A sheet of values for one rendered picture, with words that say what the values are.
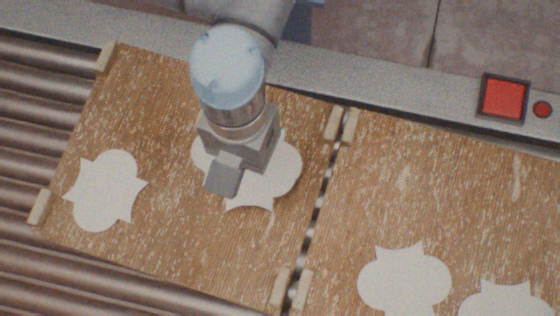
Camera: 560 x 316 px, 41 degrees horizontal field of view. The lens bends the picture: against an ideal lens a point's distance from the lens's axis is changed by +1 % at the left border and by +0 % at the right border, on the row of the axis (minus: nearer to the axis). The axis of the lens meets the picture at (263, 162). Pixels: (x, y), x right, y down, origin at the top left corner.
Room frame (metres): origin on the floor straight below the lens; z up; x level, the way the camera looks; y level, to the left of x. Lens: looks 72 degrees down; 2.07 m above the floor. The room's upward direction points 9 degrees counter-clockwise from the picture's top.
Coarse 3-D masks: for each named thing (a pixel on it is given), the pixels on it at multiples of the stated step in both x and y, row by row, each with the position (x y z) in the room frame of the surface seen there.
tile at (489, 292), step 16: (480, 288) 0.12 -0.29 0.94; (496, 288) 0.11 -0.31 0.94; (512, 288) 0.11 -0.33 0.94; (528, 288) 0.11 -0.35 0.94; (464, 304) 0.10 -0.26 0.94; (480, 304) 0.09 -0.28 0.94; (496, 304) 0.09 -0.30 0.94; (512, 304) 0.09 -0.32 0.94; (528, 304) 0.08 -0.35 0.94; (544, 304) 0.08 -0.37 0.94
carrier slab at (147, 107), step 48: (96, 96) 0.52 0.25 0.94; (144, 96) 0.51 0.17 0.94; (192, 96) 0.50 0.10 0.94; (288, 96) 0.47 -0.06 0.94; (96, 144) 0.44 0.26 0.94; (144, 144) 0.43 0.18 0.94; (144, 192) 0.35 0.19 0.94; (192, 192) 0.34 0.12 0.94; (288, 192) 0.31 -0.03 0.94; (48, 240) 0.30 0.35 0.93; (96, 240) 0.28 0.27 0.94; (144, 240) 0.27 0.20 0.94; (192, 240) 0.26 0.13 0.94; (240, 240) 0.25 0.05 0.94; (288, 240) 0.23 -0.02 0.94; (192, 288) 0.19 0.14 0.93; (240, 288) 0.17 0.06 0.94
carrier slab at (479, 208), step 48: (384, 144) 0.36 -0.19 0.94; (432, 144) 0.35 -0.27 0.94; (480, 144) 0.34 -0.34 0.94; (336, 192) 0.30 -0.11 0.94; (384, 192) 0.29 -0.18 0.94; (432, 192) 0.27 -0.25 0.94; (480, 192) 0.26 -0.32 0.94; (528, 192) 0.25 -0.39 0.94; (336, 240) 0.22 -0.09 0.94; (384, 240) 0.21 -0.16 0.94; (432, 240) 0.20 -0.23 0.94; (480, 240) 0.19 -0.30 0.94; (528, 240) 0.18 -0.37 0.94; (336, 288) 0.15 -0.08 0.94
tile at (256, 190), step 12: (276, 156) 0.36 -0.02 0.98; (276, 168) 0.34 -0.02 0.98; (288, 168) 0.34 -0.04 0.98; (252, 180) 0.33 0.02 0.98; (264, 180) 0.32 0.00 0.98; (276, 180) 0.32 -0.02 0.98; (288, 180) 0.32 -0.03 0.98; (240, 192) 0.31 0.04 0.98; (252, 192) 0.31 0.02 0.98; (264, 192) 0.30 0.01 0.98; (276, 192) 0.30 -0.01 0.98; (228, 204) 0.29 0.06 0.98; (240, 204) 0.29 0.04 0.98; (252, 204) 0.29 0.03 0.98; (264, 204) 0.29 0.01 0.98
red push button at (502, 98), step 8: (488, 80) 0.44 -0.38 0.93; (496, 80) 0.44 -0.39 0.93; (488, 88) 0.43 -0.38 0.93; (496, 88) 0.43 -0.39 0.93; (504, 88) 0.43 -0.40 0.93; (512, 88) 0.42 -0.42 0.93; (520, 88) 0.42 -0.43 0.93; (488, 96) 0.42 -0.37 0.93; (496, 96) 0.41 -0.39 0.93; (504, 96) 0.41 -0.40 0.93; (512, 96) 0.41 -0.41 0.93; (520, 96) 0.41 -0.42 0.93; (488, 104) 0.40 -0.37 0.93; (496, 104) 0.40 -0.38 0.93; (504, 104) 0.40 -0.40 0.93; (512, 104) 0.40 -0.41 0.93; (520, 104) 0.39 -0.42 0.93; (488, 112) 0.39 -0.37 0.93; (496, 112) 0.39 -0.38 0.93; (504, 112) 0.38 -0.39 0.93; (512, 112) 0.38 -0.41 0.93
